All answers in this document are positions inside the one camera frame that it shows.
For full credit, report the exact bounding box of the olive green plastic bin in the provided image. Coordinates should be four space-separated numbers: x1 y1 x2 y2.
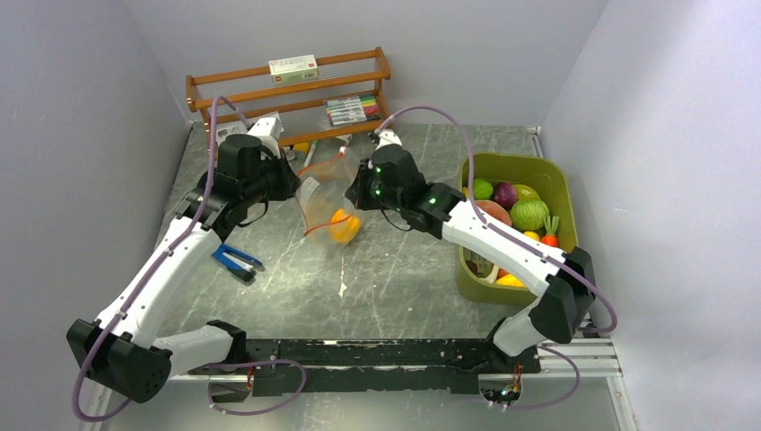
455 153 579 307

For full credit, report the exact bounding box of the pink toy watermelon slice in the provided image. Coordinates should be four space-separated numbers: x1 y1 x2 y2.
477 200 512 226

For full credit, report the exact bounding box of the green capped white marker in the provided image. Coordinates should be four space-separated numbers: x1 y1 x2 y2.
302 141 318 169

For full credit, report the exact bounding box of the orange toy carrot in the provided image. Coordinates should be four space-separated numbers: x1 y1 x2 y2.
540 215 560 248

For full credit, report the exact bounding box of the blue black stapler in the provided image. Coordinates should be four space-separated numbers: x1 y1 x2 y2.
212 243 266 285

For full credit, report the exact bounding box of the yellow toy mango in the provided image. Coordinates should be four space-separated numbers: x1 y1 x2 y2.
494 274 525 287

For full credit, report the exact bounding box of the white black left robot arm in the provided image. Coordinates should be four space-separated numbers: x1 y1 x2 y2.
66 132 300 408

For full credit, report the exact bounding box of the green toy lime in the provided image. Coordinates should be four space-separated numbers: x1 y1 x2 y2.
472 179 494 200

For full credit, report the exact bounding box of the clear zip bag orange zipper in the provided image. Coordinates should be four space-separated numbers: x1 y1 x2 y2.
295 145 363 246

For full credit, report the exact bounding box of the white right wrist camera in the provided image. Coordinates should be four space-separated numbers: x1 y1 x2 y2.
373 129 402 149

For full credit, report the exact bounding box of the white toy mushroom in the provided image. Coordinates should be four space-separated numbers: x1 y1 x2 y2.
479 265 500 284

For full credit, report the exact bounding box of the green white box top shelf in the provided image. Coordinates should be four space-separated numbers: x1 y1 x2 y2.
268 55 319 85

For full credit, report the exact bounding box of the wooden three-tier shelf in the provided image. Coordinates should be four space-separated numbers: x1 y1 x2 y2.
185 47 391 147

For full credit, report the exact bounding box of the coloured marker pen pack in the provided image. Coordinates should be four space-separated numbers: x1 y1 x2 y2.
323 93 383 127

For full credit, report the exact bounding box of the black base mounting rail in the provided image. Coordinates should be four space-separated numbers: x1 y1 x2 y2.
197 339 541 397

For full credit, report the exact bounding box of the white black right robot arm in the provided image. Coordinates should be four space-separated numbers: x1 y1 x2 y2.
345 144 595 372

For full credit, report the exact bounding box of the orange toy bell pepper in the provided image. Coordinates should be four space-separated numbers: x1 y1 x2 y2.
328 209 363 244

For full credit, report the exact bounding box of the purple toy onion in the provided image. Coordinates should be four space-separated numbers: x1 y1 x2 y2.
492 182 519 210

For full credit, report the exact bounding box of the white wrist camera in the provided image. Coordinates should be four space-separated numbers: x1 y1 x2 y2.
373 129 402 149
248 115 284 158

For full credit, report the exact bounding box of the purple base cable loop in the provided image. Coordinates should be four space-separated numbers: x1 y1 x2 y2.
206 361 311 417

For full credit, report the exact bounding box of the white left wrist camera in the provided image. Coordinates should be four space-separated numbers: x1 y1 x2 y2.
248 115 284 158

